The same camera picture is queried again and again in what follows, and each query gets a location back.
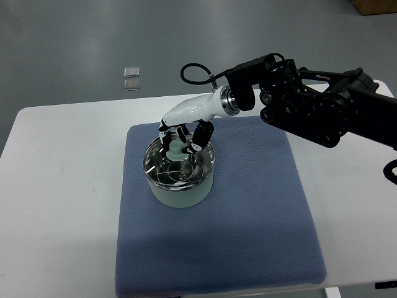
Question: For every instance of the black table bracket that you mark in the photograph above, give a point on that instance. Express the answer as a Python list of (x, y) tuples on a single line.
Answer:
[(386, 285)]

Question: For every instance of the lower metal floor plate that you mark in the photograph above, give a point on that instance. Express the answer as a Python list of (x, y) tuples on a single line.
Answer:
[(132, 84)]

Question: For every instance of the glass lid green knob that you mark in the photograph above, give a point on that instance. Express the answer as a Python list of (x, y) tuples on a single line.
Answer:
[(174, 170)]

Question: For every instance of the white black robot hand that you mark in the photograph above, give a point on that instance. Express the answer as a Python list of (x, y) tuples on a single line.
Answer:
[(191, 119)]

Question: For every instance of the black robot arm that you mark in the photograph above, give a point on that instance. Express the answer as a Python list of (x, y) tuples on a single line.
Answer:
[(318, 106)]

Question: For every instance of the upper metal floor plate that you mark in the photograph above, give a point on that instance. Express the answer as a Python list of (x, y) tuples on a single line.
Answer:
[(131, 71)]

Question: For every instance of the metal floor plate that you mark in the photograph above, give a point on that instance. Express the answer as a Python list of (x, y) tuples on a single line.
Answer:
[(131, 71), (132, 84)]

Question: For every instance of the brown cardboard box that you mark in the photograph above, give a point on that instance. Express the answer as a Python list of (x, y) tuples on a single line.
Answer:
[(374, 7)]

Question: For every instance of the pale green pot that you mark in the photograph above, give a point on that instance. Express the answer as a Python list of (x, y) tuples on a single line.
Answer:
[(183, 199)]

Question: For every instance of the blue fabric mat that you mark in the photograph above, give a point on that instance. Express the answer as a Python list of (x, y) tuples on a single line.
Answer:
[(253, 230)]

